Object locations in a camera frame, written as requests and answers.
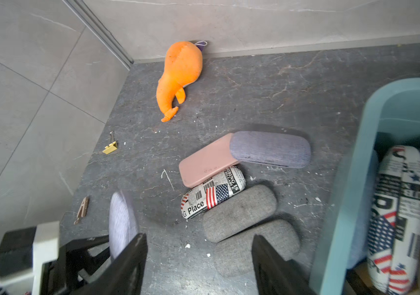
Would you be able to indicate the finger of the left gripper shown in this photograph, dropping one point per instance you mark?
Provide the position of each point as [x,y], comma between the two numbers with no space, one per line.
[74,257]

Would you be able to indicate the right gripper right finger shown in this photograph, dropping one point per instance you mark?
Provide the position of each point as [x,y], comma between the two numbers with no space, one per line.
[273,275]

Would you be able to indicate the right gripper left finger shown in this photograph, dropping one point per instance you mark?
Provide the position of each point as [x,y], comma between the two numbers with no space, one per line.
[125,274]

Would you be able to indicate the purple fabric case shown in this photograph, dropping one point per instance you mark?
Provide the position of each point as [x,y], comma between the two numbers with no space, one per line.
[123,224]
[275,149]

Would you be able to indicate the grey fabric glasses case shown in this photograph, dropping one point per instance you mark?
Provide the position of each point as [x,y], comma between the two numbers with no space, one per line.
[239,212]

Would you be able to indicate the flag newspaper print case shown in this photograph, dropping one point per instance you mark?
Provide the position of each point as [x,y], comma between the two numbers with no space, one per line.
[394,232]

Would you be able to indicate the teal plastic storage box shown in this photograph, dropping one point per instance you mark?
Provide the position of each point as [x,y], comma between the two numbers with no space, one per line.
[390,117]

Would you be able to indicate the wooden clothes peg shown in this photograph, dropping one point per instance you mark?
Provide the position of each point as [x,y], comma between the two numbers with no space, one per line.
[82,212]

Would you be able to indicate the gold binder clip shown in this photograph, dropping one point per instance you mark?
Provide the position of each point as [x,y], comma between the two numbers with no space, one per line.
[112,146]

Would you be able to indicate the purple fabric case top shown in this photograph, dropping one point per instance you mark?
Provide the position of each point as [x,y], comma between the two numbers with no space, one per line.
[275,149]

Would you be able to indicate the orange plush whale toy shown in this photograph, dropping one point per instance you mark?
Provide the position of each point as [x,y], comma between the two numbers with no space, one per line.
[183,66]

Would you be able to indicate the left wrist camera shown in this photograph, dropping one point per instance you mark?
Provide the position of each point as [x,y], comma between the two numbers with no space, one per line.
[24,255]

